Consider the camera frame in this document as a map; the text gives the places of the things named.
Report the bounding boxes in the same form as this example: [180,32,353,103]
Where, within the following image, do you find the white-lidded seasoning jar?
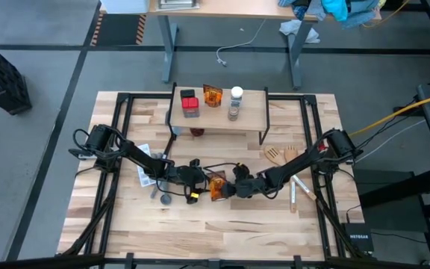
[230,86,244,109]

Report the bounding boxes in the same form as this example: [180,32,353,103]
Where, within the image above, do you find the black red computer tower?
[0,40,33,116]

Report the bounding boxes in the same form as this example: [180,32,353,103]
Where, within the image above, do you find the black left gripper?
[166,159,211,205]

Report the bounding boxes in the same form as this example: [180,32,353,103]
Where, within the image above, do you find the pile of clothes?
[277,0,383,31]

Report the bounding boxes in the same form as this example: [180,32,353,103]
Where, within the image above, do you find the white cable with plug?
[216,18,267,67]

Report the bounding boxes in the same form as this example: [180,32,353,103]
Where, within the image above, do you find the black hazard-striped floor mat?
[90,13,148,47]

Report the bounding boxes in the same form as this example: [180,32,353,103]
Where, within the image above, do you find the white ice cube tray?
[135,143,161,188]

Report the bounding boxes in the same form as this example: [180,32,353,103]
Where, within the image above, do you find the black Netgear router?
[340,222,376,253]

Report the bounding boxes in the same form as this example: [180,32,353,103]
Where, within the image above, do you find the light wooden desk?
[99,0,383,90]

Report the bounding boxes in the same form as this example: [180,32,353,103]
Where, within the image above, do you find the red-lidded spice tin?
[181,97,201,119]

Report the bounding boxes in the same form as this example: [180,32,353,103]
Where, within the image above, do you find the stack of papers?
[157,0,201,11]

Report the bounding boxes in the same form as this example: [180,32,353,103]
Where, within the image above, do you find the white cloth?
[278,19,321,45]

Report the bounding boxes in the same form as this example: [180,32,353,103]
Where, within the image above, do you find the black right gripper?
[224,163,272,199]

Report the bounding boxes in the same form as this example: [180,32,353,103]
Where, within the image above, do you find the thin yellow cable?
[362,0,412,29]

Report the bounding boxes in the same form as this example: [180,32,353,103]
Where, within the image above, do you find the white flat box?
[100,0,151,15]

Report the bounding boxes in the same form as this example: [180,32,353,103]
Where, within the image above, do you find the thick yellow cable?
[349,88,430,137]

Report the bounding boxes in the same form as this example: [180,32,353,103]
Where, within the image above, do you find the orange brown spice pouch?
[208,170,229,202]
[202,84,224,108]

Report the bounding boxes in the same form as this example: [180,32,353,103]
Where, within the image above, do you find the wooden slotted spatula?
[263,144,317,202]

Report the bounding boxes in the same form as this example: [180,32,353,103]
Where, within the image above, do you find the wooden shelf riser black legs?
[166,81,272,146]

